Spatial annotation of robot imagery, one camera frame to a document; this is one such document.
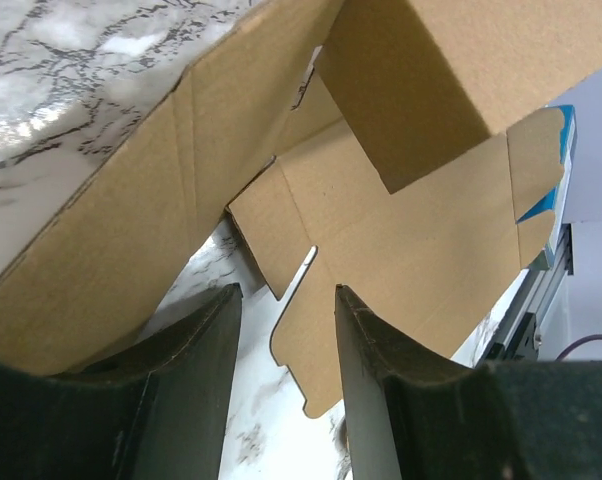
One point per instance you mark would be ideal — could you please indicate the brown cardboard box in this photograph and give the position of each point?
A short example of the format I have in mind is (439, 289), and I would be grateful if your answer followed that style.
(407, 142)

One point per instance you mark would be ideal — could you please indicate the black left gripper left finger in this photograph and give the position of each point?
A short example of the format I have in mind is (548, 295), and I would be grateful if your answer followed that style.
(157, 410)

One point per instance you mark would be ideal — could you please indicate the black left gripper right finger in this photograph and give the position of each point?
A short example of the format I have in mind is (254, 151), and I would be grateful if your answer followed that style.
(413, 414)

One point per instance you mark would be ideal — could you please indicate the teal small box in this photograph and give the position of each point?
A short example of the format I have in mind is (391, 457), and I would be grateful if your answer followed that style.
(563, 165)

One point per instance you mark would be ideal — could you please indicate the aluminium extrusion frame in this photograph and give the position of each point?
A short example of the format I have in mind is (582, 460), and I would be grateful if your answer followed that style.
(535, 324)

